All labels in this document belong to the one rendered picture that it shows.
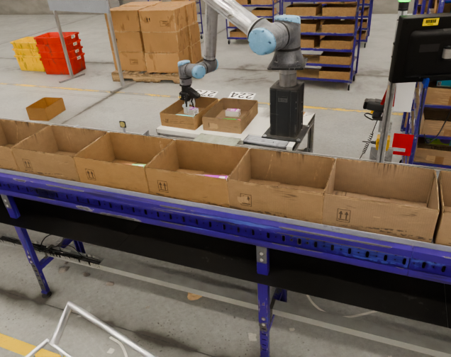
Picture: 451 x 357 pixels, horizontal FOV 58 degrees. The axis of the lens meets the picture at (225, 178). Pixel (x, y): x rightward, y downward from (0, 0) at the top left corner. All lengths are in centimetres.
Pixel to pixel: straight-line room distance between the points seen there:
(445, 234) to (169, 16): 524
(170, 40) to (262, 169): 460
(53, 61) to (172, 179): 618
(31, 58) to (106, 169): 642
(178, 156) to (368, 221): 98
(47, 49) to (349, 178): 656
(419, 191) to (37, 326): 219
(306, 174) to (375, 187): 30
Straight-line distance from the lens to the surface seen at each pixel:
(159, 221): 186
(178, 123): 290
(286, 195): 160
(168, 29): 630
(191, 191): 176
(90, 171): 203
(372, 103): 234
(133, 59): 675
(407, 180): 184
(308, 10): 571
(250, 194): 165
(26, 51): 831
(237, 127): 273
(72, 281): 295
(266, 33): 232
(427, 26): 208
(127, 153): 224
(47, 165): 220
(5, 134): 281
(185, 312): 255
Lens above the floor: 190
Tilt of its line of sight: 31 degrees down
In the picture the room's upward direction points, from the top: 4 degrees counter-clockwise
